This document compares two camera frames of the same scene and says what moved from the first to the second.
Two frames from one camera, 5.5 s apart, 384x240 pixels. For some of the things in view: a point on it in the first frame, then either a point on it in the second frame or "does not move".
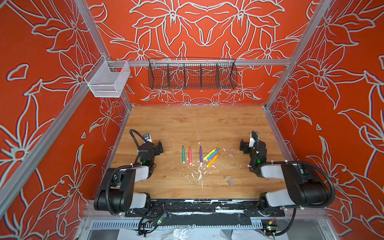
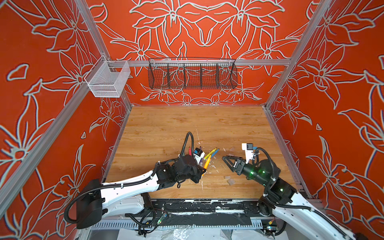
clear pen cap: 231,181 does not move
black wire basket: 192,74 does not move
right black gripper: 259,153 -> 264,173
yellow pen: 210,153 does not move
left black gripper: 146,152 -> 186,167
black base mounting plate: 252,207 does not move
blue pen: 213,154 does not move
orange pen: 213,160 -> 207,163
